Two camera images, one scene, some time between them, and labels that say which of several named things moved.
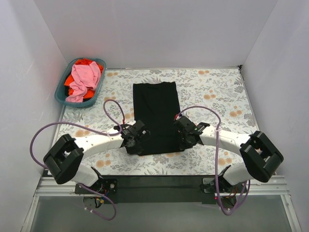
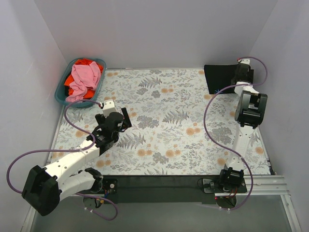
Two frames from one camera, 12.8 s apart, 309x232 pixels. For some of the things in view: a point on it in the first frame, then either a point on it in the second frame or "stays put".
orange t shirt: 68,80 stays put
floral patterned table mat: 152,98 stays put
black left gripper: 140,135 to 126,117
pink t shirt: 86,77 stays put
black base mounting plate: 158,189 stays put
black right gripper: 180,136 to 238,76
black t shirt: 156,105 to 218,77
